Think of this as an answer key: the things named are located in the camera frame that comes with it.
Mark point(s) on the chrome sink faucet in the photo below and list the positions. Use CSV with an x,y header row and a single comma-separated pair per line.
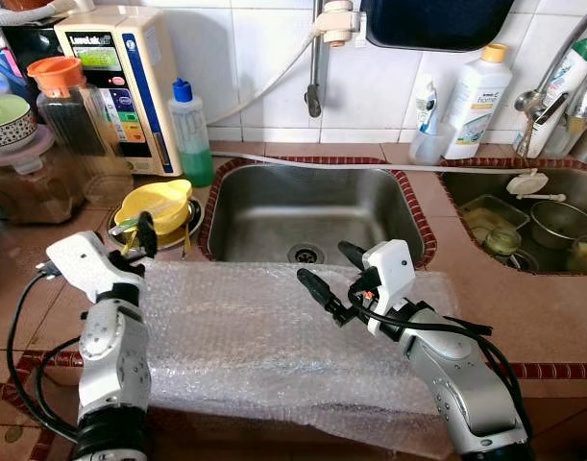
x,y
525,99

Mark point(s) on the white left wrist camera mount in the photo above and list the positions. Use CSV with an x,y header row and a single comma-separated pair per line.
x,y
86,264

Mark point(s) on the white bottle with green cap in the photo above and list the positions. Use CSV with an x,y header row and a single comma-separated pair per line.
x,y
572,77

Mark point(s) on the yellow green plastic cup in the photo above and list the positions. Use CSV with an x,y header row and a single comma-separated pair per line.
x,y
586,254

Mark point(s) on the square glass container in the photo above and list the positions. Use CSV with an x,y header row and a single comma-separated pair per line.
x,y
490,216

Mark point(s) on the deep steel bowl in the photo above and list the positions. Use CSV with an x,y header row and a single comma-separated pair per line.
x,y
562,223

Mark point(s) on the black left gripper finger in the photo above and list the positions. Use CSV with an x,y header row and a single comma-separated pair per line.
x,y
146,233

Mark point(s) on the beige water ionizer machine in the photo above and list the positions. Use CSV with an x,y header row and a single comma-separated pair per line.
x,y
149,58

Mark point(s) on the wide steel bowl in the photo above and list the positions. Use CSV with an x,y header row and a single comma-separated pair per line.
x,y
196,226

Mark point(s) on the steel sink basin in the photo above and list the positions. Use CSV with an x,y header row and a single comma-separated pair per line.
x,y
303,206
485,184

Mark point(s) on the white bottle with orange cap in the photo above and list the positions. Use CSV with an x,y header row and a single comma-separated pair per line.
x,y
476,106

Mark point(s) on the patterned ceramic bowl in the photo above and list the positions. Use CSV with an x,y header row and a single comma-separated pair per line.
x,y
5,120

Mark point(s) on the grey wall tap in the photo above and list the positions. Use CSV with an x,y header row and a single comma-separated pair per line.
x,y
315,67

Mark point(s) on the clear bubble wrap sheet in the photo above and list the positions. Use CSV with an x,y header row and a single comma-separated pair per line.
x,y
255,346

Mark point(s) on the black hanging tray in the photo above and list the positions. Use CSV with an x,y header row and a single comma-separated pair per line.
x,y
437,24

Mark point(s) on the blue capped green liquid bottle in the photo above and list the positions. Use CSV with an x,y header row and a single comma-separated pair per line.
x,y
190,144

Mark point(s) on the clear drinking glass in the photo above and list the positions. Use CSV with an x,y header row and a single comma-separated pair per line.
x,y
502,242

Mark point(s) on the clear plastic cup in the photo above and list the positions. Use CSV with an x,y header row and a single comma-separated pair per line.
x,y
429,149

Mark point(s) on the white training chopsticks green clip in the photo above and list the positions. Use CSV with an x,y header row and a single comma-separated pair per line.
x,y
128,225

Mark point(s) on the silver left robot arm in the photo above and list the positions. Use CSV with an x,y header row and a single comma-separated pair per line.
x,y
110,365

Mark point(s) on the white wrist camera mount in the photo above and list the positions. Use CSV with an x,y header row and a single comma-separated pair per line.
x,y
389,274
86,264

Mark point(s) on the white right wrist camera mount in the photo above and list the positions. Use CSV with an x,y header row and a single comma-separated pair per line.
x,y
389,274

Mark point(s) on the yellow plastic bowl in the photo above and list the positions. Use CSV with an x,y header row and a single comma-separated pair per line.
x,y
154,202

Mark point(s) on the small white bottle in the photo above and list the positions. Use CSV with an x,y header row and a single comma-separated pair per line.
x,y
426,106

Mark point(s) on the glass jar with orange lid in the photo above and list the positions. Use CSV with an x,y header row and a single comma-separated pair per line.
x,y
72,115

